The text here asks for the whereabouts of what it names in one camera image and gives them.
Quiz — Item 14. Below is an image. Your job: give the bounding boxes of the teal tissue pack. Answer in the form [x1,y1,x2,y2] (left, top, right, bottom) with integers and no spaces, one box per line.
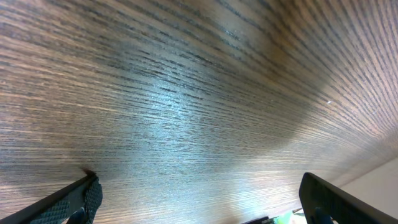
[272,210,307,224]

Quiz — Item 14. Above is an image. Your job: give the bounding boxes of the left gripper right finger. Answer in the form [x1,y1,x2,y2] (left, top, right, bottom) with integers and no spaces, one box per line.
[299,172,397,224]

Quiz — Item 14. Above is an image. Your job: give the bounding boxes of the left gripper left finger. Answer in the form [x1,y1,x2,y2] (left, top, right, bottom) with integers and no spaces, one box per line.
[1,173,103,224]

